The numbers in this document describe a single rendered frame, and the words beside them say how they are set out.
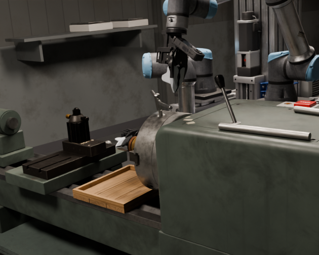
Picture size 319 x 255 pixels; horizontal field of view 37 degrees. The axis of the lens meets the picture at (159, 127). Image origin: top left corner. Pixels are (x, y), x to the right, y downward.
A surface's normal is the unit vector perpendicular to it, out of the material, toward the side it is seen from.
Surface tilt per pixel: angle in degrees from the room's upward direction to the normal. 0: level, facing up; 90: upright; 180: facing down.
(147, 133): 49
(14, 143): 90
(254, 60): 90
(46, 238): 0
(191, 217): 90
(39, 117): 90
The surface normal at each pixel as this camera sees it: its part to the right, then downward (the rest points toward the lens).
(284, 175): -0.63, 0.24
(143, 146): -0.61, -0.16
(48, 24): 0.68, 0.14
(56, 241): -0.07, -0.96
